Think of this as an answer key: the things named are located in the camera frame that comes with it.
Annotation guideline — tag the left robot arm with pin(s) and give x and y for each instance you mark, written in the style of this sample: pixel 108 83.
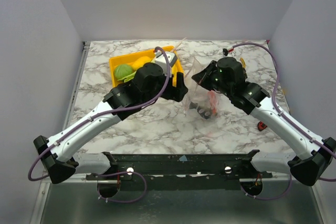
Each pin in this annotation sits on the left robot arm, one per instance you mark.
pixel 59 154

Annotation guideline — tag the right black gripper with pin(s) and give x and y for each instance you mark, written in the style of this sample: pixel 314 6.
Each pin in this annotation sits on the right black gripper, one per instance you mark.
pixel 203 77

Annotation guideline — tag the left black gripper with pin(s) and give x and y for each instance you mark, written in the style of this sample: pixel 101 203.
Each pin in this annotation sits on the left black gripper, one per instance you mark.
pixel 176 93

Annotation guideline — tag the red toy chili pepper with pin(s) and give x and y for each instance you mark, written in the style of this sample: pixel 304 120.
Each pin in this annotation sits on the red toy chili pepper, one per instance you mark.
pixel 213 102

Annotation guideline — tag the clear zip top bag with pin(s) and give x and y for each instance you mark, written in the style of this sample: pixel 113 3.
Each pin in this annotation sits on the clear zip top bag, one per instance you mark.
pixel 196 93

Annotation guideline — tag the green toy cabbage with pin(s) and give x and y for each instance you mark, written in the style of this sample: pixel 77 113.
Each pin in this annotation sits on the green toy cabbage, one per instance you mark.
pixel 122 71

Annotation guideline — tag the toy green onion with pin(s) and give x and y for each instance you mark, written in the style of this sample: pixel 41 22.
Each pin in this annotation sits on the toy green onion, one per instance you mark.
pixel 178 44

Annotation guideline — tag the green toy celery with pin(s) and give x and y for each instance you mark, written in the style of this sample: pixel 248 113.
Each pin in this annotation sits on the green toy celery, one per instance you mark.
pixel 128 78

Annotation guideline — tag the yellow toy lemon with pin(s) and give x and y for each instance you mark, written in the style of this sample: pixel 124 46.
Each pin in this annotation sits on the yellow toy lemon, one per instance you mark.
pixel 140 62

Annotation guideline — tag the yellow handled pliers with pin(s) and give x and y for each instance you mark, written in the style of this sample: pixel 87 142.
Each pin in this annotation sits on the yellow handled pliers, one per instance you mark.
pixel 243 64

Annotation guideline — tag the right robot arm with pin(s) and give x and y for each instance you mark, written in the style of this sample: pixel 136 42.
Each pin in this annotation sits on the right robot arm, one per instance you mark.
pixel 311 153

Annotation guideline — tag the red black small tool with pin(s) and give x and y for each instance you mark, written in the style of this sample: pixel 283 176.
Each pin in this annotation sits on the red black small tool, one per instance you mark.
pixel 261 126

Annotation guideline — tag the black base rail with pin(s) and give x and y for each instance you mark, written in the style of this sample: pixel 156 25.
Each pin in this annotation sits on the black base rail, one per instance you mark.
pixel 180 171

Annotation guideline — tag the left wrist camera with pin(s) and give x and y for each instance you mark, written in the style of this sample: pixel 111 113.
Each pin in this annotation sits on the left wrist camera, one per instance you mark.
pixel 163 61

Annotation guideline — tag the grey toy fish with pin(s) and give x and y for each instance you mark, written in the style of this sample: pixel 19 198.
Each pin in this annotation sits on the grey toy fish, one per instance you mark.
pixel 206 112

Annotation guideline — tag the yellow plastic bin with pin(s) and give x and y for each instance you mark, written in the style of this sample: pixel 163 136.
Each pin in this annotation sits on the yellow plastic bin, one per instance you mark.
pixel 131 58

